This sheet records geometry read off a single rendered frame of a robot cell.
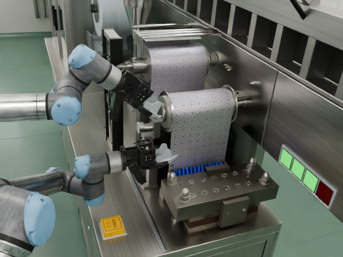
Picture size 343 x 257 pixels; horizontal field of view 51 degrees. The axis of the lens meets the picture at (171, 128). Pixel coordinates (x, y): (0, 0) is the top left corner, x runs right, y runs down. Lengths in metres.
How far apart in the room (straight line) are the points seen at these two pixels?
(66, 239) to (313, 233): 1.69
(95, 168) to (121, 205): 0.25
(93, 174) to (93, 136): 0.61
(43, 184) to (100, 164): 0.19
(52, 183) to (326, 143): 0.85
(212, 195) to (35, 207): 0.62
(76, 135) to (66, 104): 0.86
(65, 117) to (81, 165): 0.26
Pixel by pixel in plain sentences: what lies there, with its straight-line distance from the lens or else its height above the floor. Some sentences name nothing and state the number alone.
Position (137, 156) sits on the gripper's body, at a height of 1.13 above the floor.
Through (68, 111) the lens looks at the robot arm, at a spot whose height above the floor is 1.39.
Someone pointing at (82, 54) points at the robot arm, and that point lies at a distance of 1.07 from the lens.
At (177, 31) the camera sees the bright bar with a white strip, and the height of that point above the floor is 1.46.
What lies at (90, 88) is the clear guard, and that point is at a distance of 2.25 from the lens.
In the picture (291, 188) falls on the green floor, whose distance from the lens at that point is 3.15.
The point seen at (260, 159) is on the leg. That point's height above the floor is 0.89.
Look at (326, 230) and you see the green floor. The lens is 2.88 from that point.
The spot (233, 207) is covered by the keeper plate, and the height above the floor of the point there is 1.00.
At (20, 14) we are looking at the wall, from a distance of 6.72.
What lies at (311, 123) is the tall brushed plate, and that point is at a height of 1.35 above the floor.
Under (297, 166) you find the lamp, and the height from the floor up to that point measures 1.19.
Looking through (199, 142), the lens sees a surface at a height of 1.14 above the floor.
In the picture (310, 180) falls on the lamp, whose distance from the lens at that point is 1.18.
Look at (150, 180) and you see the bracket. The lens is 1.46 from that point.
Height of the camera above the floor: 1.84
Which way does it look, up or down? 30 degrees down
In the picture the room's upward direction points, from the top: 4 degrees clockwise
